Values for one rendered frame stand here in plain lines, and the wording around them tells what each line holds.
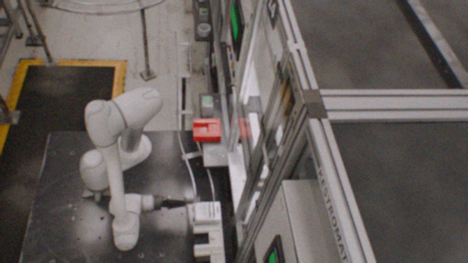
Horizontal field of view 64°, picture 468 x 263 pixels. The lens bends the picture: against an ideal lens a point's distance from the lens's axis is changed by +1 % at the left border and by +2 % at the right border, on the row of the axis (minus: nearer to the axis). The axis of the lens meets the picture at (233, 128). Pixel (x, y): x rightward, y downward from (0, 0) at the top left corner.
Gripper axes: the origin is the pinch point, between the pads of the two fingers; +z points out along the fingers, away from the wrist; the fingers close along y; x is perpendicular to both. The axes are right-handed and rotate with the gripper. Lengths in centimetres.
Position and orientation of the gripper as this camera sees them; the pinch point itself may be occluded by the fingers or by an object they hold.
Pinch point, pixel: (193, 200)
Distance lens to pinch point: 196.5
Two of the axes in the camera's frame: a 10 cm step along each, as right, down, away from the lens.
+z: 9.9, -0.2, 1.6
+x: -1.1, -8.0, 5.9
